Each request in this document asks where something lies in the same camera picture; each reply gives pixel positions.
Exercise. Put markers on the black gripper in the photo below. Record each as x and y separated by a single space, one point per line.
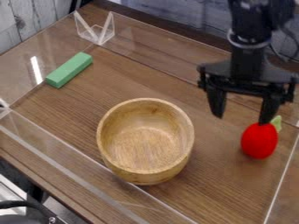
247 74

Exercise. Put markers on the red plush fruit green stem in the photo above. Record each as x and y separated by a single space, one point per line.
259 138

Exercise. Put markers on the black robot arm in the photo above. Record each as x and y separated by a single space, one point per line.
256 17

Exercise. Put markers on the wooden bowl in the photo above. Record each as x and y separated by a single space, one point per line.
144 137

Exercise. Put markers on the green rectangular block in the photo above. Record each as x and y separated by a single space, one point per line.
62 74

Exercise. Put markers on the clear acrylic enclosure walls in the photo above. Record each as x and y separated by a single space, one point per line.
48 127

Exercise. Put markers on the black bracket with cable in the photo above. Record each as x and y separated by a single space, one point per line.
26 211

